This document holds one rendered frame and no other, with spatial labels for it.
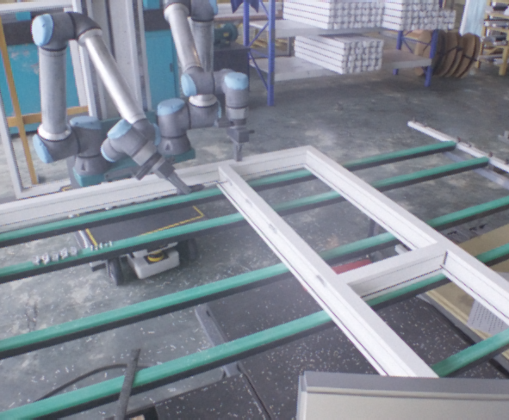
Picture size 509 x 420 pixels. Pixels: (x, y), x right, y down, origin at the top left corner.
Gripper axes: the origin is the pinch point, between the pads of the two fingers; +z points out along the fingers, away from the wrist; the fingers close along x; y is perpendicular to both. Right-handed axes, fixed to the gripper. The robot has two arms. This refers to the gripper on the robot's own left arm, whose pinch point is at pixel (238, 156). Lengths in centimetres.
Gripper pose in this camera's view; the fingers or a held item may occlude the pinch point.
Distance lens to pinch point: 194.3
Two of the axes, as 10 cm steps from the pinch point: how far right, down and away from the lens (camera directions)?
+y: 9.1, -2.1, 3.6
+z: 0.0, 8.7, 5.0
